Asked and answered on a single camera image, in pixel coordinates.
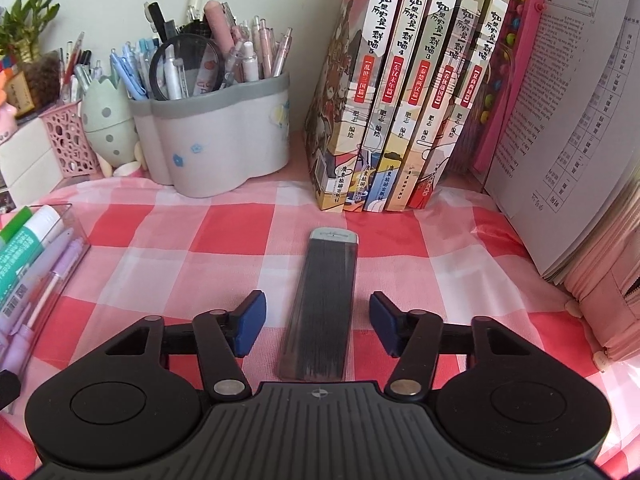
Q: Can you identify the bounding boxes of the pink bead abacus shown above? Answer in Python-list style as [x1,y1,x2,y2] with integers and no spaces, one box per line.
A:
[452,0,551,181]

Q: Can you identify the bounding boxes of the green white glue stick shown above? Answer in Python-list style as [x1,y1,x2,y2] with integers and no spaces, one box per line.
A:
[0,204,62,306]

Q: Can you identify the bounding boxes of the pens in pink holder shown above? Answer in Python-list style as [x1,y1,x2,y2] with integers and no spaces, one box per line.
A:
[57,30,94,104]

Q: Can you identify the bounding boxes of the white desktop drawer organizer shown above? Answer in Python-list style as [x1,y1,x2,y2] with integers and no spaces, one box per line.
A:
[0,117,66,211]

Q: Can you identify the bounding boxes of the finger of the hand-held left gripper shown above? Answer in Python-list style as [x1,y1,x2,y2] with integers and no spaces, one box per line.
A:
[0,369,22,414]

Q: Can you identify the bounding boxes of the green bamboo plant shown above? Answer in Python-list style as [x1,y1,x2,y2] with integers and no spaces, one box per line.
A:
[0,0,61,69]

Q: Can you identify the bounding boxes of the stack of printed papers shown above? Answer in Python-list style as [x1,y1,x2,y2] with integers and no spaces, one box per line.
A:
[482,0,640,286]

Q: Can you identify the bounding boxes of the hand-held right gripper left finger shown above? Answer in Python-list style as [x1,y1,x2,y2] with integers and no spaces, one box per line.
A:
[92,290,268,403]

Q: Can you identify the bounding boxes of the white grey flower pen holder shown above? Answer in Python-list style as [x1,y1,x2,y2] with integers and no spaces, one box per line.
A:
[128,70,292,200]

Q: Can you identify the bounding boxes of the pink checked tablecloth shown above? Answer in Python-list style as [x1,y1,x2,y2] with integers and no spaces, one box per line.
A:
[0,167,640,466]

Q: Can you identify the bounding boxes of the purple pen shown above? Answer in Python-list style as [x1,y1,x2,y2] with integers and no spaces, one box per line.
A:
[0,238,86,381]

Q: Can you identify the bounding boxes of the pens in egg holder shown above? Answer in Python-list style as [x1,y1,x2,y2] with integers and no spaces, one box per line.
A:
[75,62,119,94]

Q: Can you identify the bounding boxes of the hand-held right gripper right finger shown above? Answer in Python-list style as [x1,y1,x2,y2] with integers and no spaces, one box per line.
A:
[369,291,546,403]

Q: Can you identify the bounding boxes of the green egg-shaped pen holder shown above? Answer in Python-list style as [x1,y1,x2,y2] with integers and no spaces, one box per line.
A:
[79,73,149,177]

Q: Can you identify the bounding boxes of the clear plastic organizer box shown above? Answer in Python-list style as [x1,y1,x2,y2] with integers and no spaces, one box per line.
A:
[0,202,92,361]

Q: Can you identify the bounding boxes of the pink perforated pen holder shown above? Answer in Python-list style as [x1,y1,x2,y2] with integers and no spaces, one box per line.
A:
[38,98,101,180]

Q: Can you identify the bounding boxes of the black magnifying glass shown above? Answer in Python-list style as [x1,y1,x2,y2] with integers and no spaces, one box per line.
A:
[148,33,226,102]

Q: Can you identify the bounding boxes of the dark lead refill case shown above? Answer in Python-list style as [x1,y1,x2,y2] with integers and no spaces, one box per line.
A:
[276,227,361,382]

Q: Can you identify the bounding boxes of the pink pencil case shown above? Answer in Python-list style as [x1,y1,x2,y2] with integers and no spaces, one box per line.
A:
[562,199,640,376]

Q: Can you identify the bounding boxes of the glass vase brown pebbles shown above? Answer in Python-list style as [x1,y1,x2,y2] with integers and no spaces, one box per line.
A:
[17,52,64,116]

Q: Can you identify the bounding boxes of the pink lion toy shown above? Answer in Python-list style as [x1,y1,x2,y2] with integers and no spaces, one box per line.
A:
[0,67,16,145]

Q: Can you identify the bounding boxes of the pens in white holder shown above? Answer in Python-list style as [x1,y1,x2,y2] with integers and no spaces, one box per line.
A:
[108,0,296,102]

